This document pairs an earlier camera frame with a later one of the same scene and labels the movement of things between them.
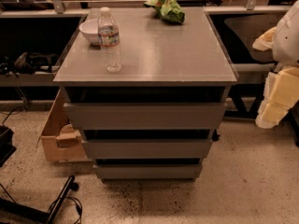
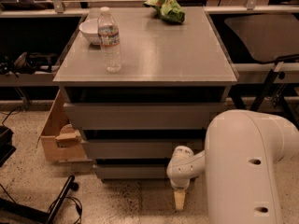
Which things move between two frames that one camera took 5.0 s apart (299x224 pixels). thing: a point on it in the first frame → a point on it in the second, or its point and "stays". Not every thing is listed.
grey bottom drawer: x=149 y=172 stays
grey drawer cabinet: x=152 y=120 stays
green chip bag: x=167 y=8 stays
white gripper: x=287 y=40 → x=179 y=183
